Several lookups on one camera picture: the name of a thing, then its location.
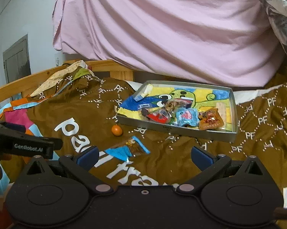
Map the wooden bed frame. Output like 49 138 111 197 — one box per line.
0 60 134 117

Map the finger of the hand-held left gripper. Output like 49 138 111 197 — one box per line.
0 130 63 151
0 121 25 135

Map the brown printed blanket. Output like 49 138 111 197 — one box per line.
0 61 287 220

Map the small orange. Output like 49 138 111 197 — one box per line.
111 125 123 137

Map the grey metal tray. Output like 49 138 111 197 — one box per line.
116 80 239 143

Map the clear red label packet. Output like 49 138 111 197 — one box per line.
198 108 224 131

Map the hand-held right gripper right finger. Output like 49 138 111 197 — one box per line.
176 146 270 195

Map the plastic bag of items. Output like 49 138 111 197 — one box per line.
253 0 287 66

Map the pink bed sheet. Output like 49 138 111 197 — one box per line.
52 0 287 87

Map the red-ended cookie packet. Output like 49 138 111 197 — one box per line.
141 100 175 125

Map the light blue snack packet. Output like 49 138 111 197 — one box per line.
176 107 198 127

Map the blue-ended cookie packet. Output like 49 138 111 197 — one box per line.
105 136 151 162

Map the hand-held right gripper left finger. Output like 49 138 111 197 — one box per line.
18 145 113 195

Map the grey door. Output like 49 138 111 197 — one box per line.
2 34 31 84

